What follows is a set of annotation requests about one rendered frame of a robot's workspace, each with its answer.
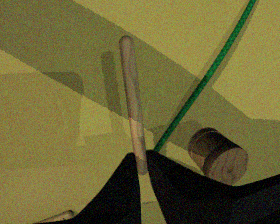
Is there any brown wooden cylinder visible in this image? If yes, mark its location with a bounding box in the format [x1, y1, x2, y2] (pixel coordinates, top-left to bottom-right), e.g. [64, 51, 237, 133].
[187, 127, 249, 186]

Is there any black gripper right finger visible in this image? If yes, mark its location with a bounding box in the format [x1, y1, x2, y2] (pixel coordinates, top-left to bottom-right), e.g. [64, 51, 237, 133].
[146, 148, 280, 224]

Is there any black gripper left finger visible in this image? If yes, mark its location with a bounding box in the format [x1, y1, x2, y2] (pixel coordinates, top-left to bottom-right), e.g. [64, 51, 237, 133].
[34, 152, 141, 224]

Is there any green string with thin wooden stick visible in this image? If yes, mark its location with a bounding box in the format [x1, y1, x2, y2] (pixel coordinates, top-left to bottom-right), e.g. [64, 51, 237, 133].
[119, 0, 256, 176]

